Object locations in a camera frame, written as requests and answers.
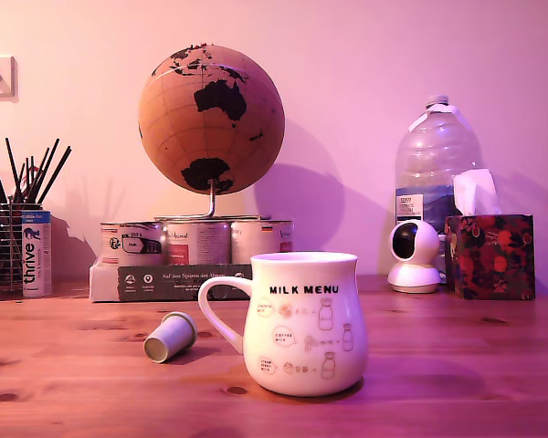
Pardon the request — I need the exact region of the cork globe on metal stand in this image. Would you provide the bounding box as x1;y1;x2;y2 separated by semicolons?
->
137;43;286;223

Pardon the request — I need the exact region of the white wall switch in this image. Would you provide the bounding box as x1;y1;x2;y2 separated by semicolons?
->
0;55;18;103

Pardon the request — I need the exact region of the white milk menu mug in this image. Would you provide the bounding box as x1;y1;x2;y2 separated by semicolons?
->
196;251;370;398

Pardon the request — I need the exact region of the white blue thrive tube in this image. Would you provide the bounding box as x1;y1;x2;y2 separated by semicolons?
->
21;209;53;299

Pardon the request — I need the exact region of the small white round camera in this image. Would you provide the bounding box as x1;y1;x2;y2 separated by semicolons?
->
386;220;444;295

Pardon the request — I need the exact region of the large clear water bottle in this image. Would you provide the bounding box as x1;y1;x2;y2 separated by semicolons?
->
394;94;482;238

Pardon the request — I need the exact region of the pale green coffee capsule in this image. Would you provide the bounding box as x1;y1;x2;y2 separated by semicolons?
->
142;311;198;364

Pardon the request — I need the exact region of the wire mesh stick holder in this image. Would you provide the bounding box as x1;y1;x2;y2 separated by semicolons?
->
0;194;26;294

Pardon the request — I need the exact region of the dark floral tissue box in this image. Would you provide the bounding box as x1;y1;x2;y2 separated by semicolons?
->
443;213;537;302

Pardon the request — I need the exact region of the silver can with red label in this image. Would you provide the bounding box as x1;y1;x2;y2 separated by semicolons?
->
165;221;232;266

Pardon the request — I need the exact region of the grey cardboard can tray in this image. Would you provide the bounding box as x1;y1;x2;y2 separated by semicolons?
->
89;262;257;304

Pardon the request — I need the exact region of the white tissue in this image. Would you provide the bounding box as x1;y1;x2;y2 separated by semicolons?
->
452;168;502;217

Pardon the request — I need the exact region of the silver can with flag print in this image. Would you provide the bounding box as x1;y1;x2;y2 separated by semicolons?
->
229;220;296;266

